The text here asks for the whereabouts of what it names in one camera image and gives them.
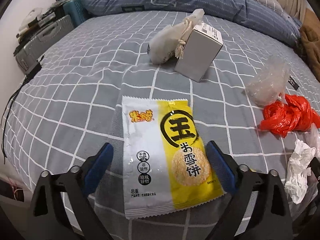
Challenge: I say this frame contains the white tissue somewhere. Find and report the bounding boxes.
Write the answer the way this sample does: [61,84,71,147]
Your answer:
[285,139,316,204]

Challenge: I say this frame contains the clear plastic bag pink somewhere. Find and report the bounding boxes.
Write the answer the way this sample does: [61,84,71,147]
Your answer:
[307,123,320,160]

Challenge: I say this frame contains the red plastic bag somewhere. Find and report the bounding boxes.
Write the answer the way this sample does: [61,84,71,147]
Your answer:
[259,94,319,138]

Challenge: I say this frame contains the black wet wipe sachet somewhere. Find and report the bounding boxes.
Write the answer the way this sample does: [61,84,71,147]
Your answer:
[288,76,299,91]

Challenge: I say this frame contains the clear bubble wrap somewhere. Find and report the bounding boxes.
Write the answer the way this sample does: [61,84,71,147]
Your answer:
[245,56,290,107]

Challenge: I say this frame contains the yellow white snack packet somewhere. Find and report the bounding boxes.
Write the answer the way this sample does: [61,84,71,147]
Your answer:
[121,96,225,219]

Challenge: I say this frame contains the small grey white box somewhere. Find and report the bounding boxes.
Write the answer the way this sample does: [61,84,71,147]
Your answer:
[174,22,223,82]

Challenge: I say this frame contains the white drawstring pouch bag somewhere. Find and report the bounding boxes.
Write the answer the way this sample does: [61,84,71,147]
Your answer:
[147,9,204,64]

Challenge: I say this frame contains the grey checked bed sheet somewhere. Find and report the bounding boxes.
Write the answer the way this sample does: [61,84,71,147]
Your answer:
[4,11,319,239]

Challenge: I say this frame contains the brown jacket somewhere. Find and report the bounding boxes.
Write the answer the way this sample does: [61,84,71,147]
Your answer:
[300,8,319,81]

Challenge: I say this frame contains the black power adapter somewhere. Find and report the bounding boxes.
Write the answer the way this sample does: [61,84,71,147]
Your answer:
[25,55,44,80]

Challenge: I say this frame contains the grey suitcase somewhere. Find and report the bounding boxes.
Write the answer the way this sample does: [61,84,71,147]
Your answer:
[14,15,74,74]

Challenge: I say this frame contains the clutter pile on suitcase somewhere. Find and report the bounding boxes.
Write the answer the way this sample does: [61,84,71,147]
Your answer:
[16,0,68,44]

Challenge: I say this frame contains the white mask on clutter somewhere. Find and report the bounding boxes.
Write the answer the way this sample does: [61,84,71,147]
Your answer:
[19,8,43,31]

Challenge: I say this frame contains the teal suitcase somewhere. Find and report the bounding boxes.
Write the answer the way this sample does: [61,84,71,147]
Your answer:
[63,0,92,28]

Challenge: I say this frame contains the blue striped duvet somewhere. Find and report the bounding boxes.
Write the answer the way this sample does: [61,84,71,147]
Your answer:
[82,0,300,47]

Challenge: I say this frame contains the black charger cable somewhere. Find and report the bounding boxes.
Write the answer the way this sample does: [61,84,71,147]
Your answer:
[1,76,30,164]

